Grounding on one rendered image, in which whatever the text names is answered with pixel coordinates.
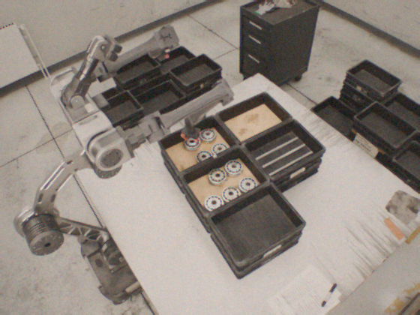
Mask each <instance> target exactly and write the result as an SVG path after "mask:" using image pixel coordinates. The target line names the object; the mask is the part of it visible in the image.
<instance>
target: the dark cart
mask: <svg viewBox="0 0 420 315"><path fill-rule="evenodd" d="M296 1H297V2H298V3H297V4H294V5H292V6H291V8H287V7H280V9H278V8H275V9H274V12H268V13H264V14H263V15H259V14H257V13H255V12H256V11H258V10H259V6H260V5H261V4H262V6H263V5H264V4H265V3H264V2H268V3H269V2H271V4H272V3H273V0H255V1H250V2H249V3H247V4H243V5H241V6H240V8H239V10H240V12H239V20H240V47H239V73H240V74H242V75H243V76H244V79H243V81H245V80H246V79H247V78H249V77H252V76H254V75H256V74H258V73H260V74H261V75H263V76H264V77H265V78H266V79H268V80H270V81H271V82H273V83H274V84H275V85H276V86H278V87H279V86H280V87H281V86H282V85H283V84H285V83H287V82H288V81H291V80H293V79H294V80H295V81H297V82H298V81H299V80H300V79H301V78H302V74H303V73H304V72H308V64H309V61H310V57H311V50H312V46H313V42H314V35H315V31H316V29H315V28H316V25H317V20H318V19H317V17H318V14H319V11H320V4H318V3H316V2H315V1H312V0H296ZM268 3H267V4H268Z"/></svg>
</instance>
